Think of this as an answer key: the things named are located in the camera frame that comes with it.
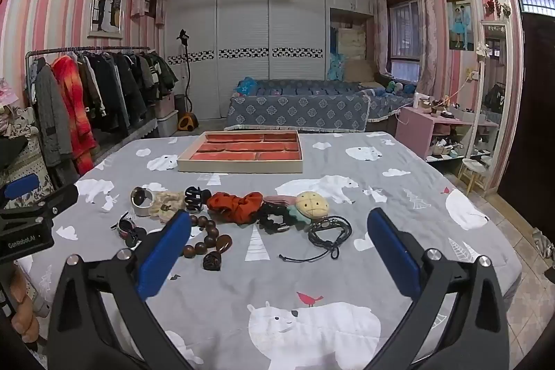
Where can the pineapple plush hair clip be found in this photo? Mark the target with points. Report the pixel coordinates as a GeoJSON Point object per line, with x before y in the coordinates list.
{"type": "Point", "coordinates": [312, 205]}

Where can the wooden tray with red lining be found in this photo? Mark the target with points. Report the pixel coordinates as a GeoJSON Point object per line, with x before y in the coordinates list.
{"type": "Point", "coordinates": [243, 151]}

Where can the bed with blue patterned blanket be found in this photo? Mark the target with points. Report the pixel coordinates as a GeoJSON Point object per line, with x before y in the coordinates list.
{"type": "Point", "coordinates": [295, 110]}

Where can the beige fluffy scrunchie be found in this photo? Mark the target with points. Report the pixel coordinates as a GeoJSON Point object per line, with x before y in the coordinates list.
{"type": "Point", "coordinates": [167, 205]}

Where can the barred window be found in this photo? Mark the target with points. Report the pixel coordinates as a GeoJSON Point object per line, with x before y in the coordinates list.
{"type": "Point", "coordinates": [404, 36]}

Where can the black hair claw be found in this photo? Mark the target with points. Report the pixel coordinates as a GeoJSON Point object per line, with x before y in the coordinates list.
{"type": "Point", "coordinates": [196, 199]}

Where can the clear storage box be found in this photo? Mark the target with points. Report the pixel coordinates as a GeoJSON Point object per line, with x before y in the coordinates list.
{"type": "Point", "coordinates": [167, 124]}

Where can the row of hanging clothes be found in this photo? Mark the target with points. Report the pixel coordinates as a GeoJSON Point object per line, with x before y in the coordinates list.
{"type": "Point", "coordinates": [95, 88]}

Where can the blue hanging cloth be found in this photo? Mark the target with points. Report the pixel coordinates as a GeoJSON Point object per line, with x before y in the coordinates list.
{"type": "Point", "coordinates": [336, 58]}

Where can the black scrunchie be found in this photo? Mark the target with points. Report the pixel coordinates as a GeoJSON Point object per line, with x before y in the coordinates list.
{"type": "Point", "coordinates": [272, 218]}

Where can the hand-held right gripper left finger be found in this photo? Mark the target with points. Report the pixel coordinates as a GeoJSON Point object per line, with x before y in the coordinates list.
{"type": "Point", "coordinates": [164, 257]}

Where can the orange scrunchie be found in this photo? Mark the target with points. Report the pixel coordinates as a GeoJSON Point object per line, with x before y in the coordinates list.
{"type": "Point", "coordinates": [232, 207]}

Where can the dark wooden door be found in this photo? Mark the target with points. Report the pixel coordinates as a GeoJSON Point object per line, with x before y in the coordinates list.
{"type": "Point", "coordinates": [535, 101]}

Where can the pink cabinet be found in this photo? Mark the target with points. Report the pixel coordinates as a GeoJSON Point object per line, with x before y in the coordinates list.
{"type": "Point", "coordinates": [412, 131]}

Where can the white framed standing mirror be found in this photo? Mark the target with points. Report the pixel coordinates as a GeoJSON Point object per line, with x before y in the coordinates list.
{"type": "Point", "coordinates": [494, 101]}

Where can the red artificial flowers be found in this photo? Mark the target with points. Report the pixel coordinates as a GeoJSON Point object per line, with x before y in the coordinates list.
{"type": "Point", "coordinates": [496, 3]}

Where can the small white stool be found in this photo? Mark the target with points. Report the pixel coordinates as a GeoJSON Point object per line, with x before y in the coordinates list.
{"type": "Point", "coordinates": [473, 170]}

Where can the white sliding wardrobe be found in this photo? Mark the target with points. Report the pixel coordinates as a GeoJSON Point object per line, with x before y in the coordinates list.
{"type": "Point", "coordinates": [260, 23]}

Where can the pile of floral cloths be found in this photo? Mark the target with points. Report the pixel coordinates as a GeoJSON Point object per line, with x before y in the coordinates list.
{"type": "Point", "coordinates": [19, 144]}

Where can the grey cloth on floor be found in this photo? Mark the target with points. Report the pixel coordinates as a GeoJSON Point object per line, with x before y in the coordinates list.
{"type": "Point", "coordinates": [544, 244]}

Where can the low cabinet with lace cover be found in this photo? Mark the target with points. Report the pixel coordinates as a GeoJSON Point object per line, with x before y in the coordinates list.
{"type": "Point", "coordinates": [130, 133]}

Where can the garment steamer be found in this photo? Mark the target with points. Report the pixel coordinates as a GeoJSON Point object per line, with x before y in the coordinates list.
{"type": "Point", "coordinates": [187, 110]}

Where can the blue plush toy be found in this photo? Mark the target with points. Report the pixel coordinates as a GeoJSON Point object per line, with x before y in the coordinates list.
{"type": "Point", "coordinates": [247, 86]}

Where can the metal clothes rack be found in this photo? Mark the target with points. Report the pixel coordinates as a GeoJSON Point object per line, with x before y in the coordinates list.
{"type": "Point", "coordinates": [86, 48]}

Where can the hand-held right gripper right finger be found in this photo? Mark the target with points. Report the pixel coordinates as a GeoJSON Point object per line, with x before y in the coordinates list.
{"type": "Point", "coordinates": [392, 253]}

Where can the person's left hand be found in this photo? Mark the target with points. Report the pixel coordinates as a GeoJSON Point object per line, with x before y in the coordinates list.
{"type": "Point", "coordinates": [24, 309]}

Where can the pink storage box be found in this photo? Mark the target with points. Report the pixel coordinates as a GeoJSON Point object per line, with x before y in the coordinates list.
{"type": "Point", "coordinates": [165, 103]}

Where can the wall poster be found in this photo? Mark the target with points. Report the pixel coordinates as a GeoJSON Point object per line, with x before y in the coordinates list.
{"type": "Point", "coordinates": [459, 22]}

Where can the pink floral curtain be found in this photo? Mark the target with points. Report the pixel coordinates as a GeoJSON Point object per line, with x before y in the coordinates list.
{"type": "Point", "coordinates": [380, 27]}
{"type": "Point", "coordinates": [429, 32]}

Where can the white hair dryer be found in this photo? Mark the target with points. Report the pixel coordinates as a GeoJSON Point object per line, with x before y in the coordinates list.
{"type": "Point", "coordinates": [419, 100]}

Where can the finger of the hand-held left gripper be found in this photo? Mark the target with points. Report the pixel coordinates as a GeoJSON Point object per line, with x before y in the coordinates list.
{"type": "Point", "coordinates": [56, 201]}
{"type": "Point", "coordinates": [21, 186]}

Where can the grey polar bear bedsheet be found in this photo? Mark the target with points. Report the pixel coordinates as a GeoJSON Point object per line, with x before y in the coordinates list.
{"type": "Point", "coordinates": [277, 296]}

